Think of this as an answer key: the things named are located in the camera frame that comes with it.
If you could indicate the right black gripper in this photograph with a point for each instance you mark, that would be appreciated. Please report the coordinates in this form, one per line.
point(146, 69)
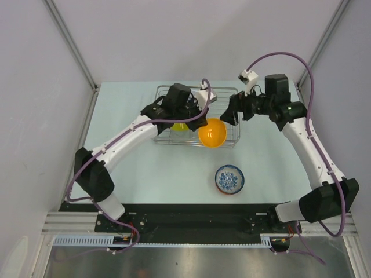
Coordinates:
point(237, 103)

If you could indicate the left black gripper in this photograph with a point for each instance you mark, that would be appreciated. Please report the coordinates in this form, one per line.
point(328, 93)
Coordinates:
point(197, 123)

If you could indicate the orange yellow bowl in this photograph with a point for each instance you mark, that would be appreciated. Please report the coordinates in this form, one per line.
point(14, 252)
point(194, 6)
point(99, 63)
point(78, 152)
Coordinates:
point(214, 134)

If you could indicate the yellow green bowl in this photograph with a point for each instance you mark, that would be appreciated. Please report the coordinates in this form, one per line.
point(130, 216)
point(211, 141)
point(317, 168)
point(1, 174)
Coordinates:
point(179, 127)

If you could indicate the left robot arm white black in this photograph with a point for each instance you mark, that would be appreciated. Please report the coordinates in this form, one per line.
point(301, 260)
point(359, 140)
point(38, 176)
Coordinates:
point(92, 168)

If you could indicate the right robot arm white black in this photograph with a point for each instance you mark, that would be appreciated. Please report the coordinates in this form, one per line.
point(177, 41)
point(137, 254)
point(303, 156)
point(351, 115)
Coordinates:
point(332, 194)

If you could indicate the blue white floral bowl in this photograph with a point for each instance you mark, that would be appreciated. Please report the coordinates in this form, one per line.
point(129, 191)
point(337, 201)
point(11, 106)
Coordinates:
point(229, 177)

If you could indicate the orange bottom bowl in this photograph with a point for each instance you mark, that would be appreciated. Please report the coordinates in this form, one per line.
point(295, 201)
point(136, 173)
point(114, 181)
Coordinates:
point(229, 193)

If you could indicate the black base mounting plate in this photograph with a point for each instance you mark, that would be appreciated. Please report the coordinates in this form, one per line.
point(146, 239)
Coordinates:
point(197, 223)

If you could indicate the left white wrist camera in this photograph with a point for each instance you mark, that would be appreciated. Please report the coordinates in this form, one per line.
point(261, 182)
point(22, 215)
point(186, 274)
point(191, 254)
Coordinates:
point(204, 98)

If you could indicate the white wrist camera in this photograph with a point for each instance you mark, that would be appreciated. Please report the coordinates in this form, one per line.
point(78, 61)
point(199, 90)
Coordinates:
point(250, 79)
point(204, 98)

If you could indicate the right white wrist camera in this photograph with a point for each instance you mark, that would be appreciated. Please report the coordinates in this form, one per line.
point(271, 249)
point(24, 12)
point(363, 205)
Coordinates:
point(250, 79)

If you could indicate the right aluminium corner post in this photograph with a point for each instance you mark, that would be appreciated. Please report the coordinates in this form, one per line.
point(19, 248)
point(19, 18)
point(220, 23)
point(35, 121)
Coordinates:
point(328, 32)

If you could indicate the aluminium corner post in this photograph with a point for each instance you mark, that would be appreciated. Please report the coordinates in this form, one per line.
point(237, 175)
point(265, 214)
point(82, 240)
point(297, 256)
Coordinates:
point(70, 42)
point(328, 32)

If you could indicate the white slotted cable duct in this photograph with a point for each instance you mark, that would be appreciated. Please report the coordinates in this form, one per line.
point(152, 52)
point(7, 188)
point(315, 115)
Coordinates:
point(112, 241)

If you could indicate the left aluminium corner post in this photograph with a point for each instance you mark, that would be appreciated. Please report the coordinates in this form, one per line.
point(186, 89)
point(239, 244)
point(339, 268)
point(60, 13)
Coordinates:
point(70, 42)

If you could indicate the aluminium frame rail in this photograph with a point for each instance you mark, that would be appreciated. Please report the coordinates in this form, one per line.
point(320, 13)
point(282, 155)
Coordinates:
point(80, 223)

